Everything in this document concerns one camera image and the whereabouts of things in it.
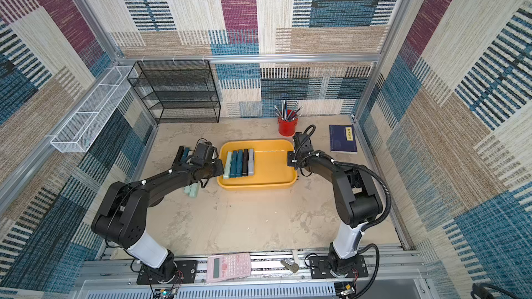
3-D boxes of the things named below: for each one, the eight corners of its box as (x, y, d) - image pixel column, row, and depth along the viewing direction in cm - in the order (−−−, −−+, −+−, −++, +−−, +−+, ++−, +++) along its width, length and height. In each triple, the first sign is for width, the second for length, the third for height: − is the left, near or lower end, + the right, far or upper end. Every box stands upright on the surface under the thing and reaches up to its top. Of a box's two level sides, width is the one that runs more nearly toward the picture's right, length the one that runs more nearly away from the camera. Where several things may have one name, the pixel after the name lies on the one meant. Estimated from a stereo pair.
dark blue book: (331, 152, 110) (332, 148, 107) (329, 127, 121) (330, 123, 119) (355, 154, 109) (357, 150, 106) (351, 129, 120) (353, 125, 118)
